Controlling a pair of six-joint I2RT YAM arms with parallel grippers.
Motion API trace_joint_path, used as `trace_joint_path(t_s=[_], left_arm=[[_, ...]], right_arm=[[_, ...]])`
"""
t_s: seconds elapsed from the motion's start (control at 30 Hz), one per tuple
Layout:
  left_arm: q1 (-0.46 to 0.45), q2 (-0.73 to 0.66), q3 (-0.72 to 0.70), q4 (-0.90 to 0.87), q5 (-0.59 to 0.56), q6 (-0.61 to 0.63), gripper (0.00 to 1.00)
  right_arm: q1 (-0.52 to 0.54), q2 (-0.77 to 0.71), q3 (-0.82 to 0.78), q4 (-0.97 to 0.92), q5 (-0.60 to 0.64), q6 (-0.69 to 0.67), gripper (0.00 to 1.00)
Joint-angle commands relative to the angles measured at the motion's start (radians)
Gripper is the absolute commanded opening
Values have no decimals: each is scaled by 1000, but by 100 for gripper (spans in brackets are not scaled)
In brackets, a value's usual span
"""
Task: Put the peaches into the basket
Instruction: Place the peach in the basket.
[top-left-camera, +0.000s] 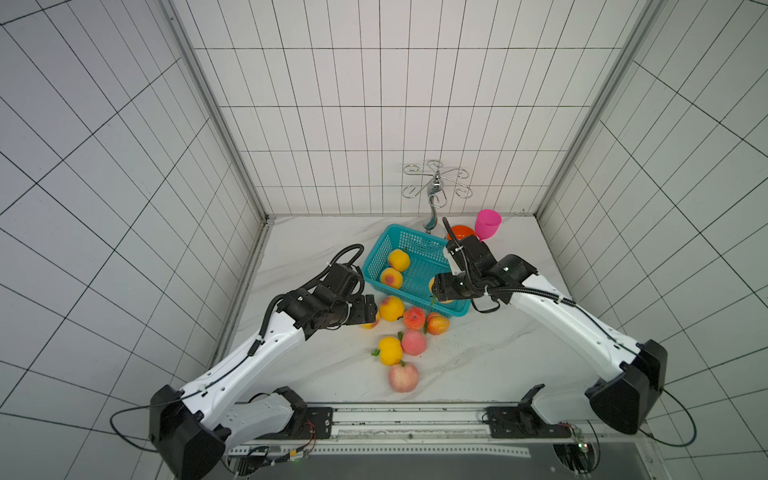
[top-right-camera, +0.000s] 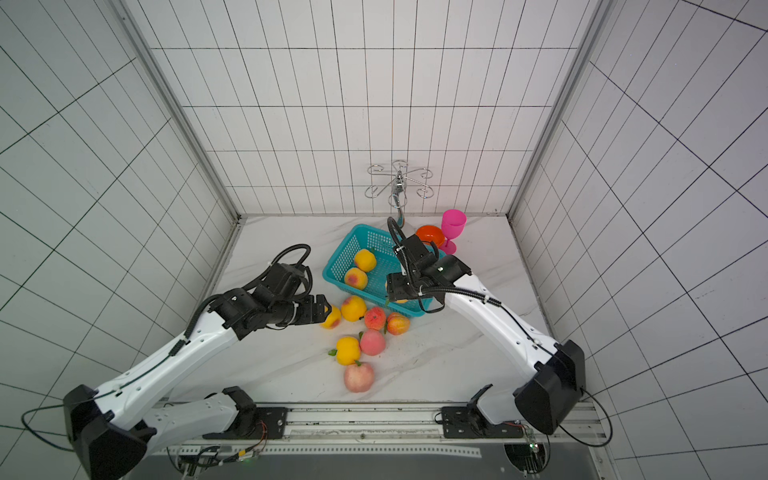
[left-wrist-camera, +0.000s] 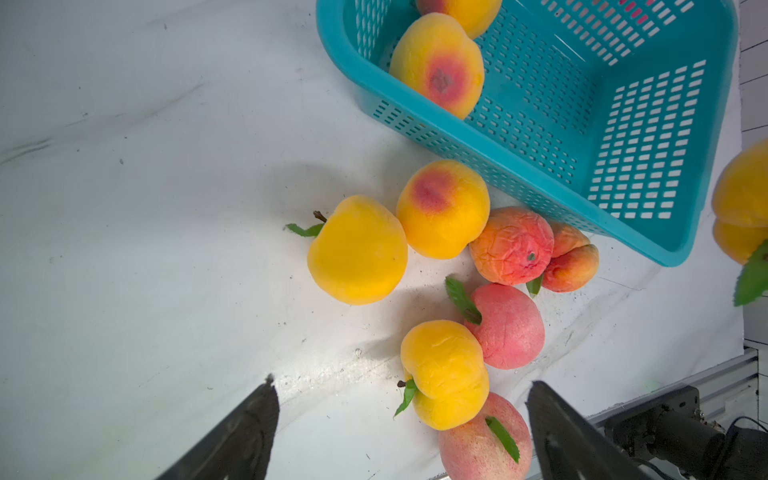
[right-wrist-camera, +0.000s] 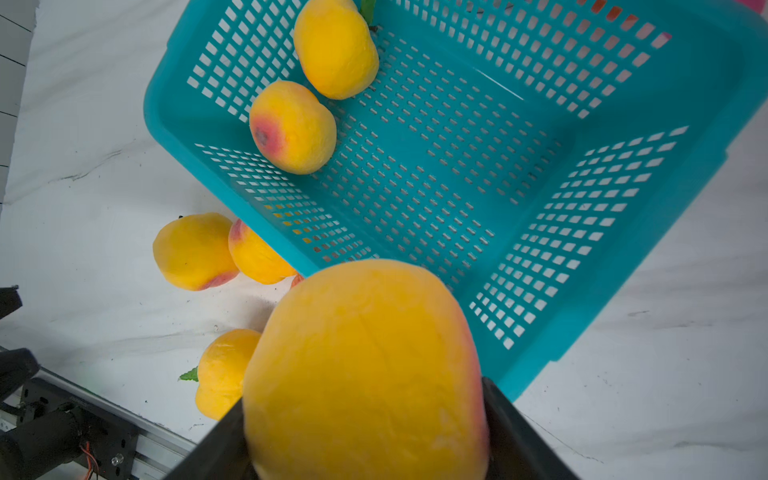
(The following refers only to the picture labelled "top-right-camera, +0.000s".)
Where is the yellow peach red spot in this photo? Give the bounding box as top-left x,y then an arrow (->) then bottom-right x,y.
344,267 -> 368,290

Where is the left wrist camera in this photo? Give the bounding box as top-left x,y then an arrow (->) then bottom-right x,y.
262,263 -> 313,301

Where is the orange plastic bowl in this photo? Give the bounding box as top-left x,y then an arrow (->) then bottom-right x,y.
416,225 -> 446,248

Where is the pink plastic goblet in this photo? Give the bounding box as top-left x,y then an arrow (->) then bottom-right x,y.
441,209 -> 467,255

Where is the metal cup drying rack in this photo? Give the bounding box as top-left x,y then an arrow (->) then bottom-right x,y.
364,160 -> 435,227

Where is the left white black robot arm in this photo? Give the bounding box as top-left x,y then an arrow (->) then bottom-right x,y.
63,288 -> 332,479

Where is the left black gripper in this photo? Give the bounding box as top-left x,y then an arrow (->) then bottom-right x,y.
269,295 -> 331,328

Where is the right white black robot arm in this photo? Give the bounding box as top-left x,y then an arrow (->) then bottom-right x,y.
385,256 -> 586,435

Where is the pink peach centre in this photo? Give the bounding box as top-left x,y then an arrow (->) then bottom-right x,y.
359,329 -> 386,356

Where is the red peach centre top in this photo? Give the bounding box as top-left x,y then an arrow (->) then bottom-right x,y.
363,306 -> 387,331

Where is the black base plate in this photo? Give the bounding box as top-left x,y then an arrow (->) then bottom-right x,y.
437,405 -> 524,439
203,407 -> 288,442

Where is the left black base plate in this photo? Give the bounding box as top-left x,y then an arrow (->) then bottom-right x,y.
203,407 -> 288,442

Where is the pink peach bottom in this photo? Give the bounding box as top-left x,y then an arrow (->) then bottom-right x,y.
344,363 -> 375,393

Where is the pink peach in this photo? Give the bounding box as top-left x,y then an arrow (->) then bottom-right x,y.
344,363 -> 375,393
359,329 -> 386,356

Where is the aluminium mounting rail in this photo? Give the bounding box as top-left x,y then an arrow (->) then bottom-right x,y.
149,402 -> 608,459

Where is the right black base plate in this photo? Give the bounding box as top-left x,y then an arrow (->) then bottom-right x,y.
437,405 -> 524,439

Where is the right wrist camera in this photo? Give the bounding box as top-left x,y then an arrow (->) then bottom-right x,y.
394,234 -> 439,271

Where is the yellow peach centre leaf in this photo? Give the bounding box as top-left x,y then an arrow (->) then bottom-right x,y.
327,336 -> 362,366

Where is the yellow red peach top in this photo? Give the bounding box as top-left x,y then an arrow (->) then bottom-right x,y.
340,295 -> 368,322

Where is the teal plastic basket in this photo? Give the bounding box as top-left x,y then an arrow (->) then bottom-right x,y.
322,224 -> 424,317

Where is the orange red peach right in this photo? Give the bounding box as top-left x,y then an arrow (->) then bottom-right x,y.
386,312 -> 411,336

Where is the yellow peach with leaf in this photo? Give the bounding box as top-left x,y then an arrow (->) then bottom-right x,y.
354,249 -> 377,273

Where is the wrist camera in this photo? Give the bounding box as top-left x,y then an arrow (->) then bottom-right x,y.
262,263 -> 313,301
394,234 -> 439,271

